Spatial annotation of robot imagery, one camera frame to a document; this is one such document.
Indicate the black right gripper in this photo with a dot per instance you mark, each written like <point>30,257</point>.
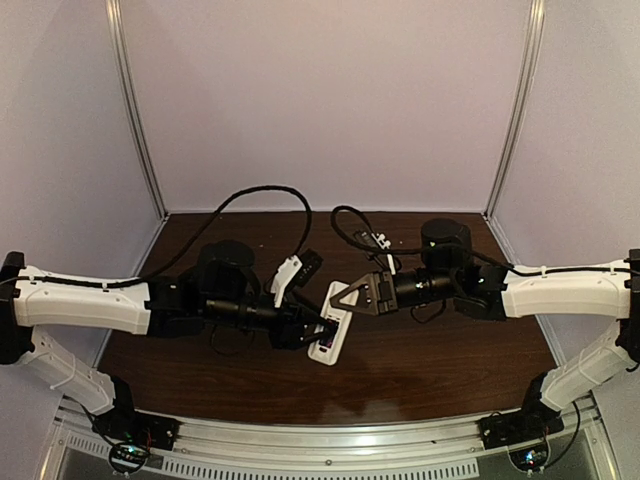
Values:
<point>383,291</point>

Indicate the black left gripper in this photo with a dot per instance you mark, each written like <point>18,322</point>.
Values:
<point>285,322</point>

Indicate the white remote control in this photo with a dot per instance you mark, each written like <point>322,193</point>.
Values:
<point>327,350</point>

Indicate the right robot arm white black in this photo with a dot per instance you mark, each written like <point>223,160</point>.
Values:
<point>485,289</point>

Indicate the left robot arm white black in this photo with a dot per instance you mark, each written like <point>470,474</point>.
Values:
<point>220,290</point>

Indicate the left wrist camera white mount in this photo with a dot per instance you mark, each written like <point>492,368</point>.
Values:
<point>295,271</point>

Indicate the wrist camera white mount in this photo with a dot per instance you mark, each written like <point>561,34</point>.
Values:
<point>295,271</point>
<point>385,262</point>

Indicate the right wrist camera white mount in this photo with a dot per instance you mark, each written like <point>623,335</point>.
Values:
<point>385,262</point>

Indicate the front aluminium rail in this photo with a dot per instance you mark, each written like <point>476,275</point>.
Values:
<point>450,448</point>

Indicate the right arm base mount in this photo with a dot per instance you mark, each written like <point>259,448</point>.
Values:
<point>533,421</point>

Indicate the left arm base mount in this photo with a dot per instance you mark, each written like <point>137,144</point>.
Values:
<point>132,434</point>

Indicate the right aluminium frame post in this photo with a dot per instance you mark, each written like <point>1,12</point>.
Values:
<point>526,76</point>

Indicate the aluminium frame post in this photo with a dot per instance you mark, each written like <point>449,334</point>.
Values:
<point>526,76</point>
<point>133,114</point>

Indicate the left aluminium frame post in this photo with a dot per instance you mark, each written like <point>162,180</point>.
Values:
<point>133,114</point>

